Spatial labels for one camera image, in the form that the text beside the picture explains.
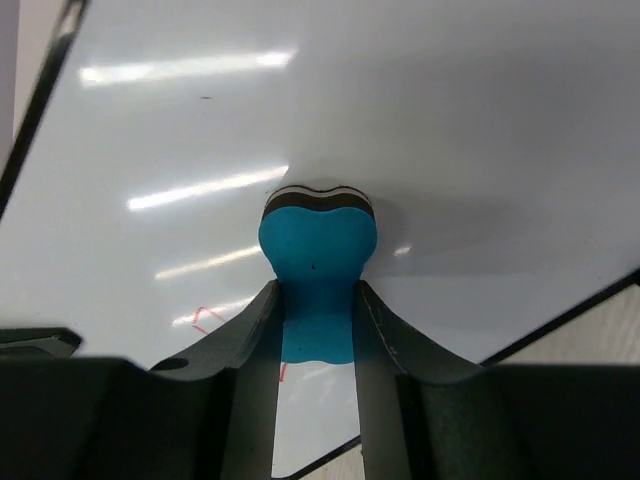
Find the blue whiteboard eraser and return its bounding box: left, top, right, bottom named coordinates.
left=258, top=185, right=377, bottom=365

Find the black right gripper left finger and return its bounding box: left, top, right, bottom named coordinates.
left=151, top=280, right=284, bottom=479

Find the white board with black frame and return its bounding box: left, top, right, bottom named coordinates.
left=1, top=1, right=639, bottom=479

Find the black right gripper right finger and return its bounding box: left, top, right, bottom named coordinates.
left=352, top=281, right=479, bottom=479

